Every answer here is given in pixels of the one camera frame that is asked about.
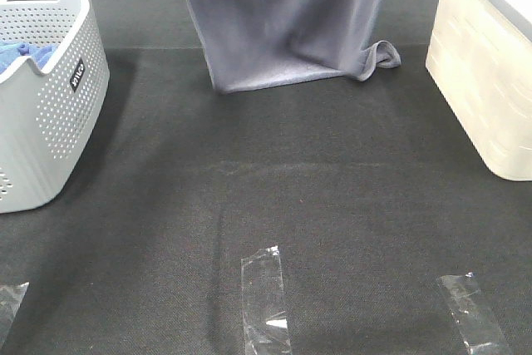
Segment grey towel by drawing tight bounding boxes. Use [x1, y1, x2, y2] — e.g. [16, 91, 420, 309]
[186, 0, 401, 94]

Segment blue towel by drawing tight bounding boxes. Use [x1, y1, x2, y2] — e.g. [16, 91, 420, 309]
[1, 41, 57, 73]

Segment black table cloth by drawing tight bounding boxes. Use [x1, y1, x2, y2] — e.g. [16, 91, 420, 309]
[1, 0, 531, 354]

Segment clear tape strip centre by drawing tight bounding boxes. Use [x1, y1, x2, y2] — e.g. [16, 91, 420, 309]
[241, 246, 293, 354]

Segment clear tape strip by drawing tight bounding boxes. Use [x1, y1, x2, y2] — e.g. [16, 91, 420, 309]
[241, 246, 293, 354]
[0, 282, 29, 342]
[436, 273, 513, 355]

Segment grey perforated laundry basket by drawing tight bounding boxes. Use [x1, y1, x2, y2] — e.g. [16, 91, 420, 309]
[1, 0, 110, 214]

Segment cream plastic storage bin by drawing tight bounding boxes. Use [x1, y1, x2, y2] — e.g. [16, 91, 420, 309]
[426, 0, 531, 181]

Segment clear tape strip right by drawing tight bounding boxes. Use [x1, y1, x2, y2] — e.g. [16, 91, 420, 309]
[436, 273, 513, 355]

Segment clear tape strip left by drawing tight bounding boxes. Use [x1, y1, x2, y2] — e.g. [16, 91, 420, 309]
[0, 282, 29, 342]

